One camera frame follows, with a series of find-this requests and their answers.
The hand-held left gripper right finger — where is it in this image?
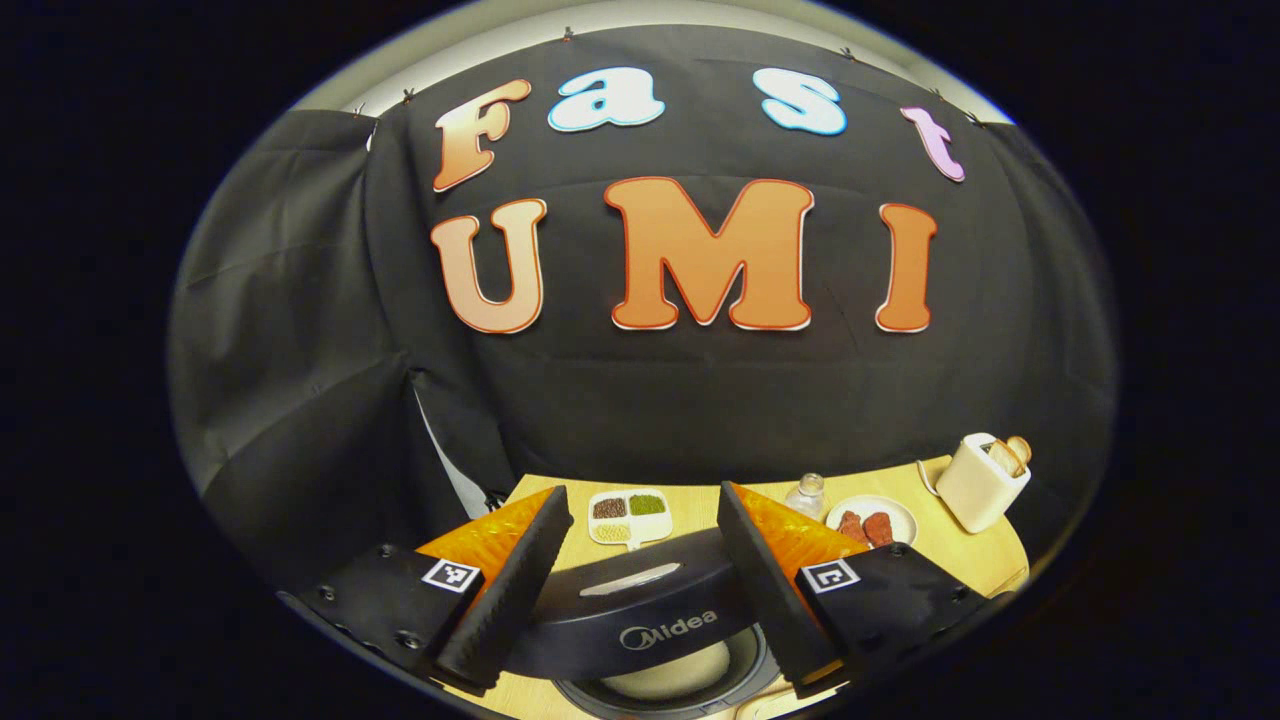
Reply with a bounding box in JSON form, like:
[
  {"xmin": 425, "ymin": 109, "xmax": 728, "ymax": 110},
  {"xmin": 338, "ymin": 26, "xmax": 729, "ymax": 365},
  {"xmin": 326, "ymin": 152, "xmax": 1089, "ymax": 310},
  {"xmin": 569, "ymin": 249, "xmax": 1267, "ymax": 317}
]
[{"xmin": 716, "ymin": 481, "xmax": 991, "ymax": 701}]

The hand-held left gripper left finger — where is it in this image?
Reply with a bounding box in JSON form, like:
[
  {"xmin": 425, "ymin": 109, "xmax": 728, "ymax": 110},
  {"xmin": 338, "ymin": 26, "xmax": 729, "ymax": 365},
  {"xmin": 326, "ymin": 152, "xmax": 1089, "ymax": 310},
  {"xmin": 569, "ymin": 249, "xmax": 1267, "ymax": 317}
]
[{"xmin": 283, "ymin": 485, "xmax": 575, "ymax": 699}]

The small clear bottle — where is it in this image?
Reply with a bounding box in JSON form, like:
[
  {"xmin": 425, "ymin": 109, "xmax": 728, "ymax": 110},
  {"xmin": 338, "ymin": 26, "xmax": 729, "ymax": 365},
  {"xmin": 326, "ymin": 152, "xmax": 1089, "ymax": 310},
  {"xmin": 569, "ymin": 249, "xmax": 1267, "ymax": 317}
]
[{"xmin": 785, "ymin": 473, "xmax": 829, "ymax": 519}]

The white round plate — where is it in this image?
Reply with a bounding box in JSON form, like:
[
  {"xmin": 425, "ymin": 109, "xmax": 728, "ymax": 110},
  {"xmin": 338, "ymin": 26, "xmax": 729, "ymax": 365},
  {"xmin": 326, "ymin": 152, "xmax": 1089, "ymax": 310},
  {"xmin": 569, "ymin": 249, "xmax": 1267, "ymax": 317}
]
[{"xmin": 825, "ymin": 495, "xmax": 919, "ymax": 551}]

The black backdrop cloth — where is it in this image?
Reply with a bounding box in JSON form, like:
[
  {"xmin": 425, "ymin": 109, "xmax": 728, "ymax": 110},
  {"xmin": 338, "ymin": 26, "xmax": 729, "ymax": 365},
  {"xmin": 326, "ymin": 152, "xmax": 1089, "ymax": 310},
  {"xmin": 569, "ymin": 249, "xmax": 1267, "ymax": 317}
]
[{"xmin": 167, "ymin": 25, "xmax": 1119, "ymax": 591}]

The white divided grain dish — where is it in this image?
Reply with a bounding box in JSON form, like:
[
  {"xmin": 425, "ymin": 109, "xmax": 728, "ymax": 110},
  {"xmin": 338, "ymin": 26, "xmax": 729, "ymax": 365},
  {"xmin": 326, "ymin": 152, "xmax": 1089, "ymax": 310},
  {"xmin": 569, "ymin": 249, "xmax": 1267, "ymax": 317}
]
[{"xmin": 586, "ymin": 487, "xmax": 673, "ymax": 551}]

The black rice cooker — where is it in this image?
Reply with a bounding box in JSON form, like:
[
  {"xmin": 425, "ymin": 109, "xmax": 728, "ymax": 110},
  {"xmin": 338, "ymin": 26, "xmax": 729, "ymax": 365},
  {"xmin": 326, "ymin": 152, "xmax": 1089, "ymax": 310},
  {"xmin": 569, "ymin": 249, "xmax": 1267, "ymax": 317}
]
[{"xmin": 500, "ymin": 527, "xmax": 791, "ymax": 720}]

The white toaster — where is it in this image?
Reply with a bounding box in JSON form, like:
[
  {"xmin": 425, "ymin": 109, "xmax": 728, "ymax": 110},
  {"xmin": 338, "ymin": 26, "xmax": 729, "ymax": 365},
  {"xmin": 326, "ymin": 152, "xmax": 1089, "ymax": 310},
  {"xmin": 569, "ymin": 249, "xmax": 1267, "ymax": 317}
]
[{"xmin": 935, "ymin": 432, "xmax": 1033, "ymax": 535}]

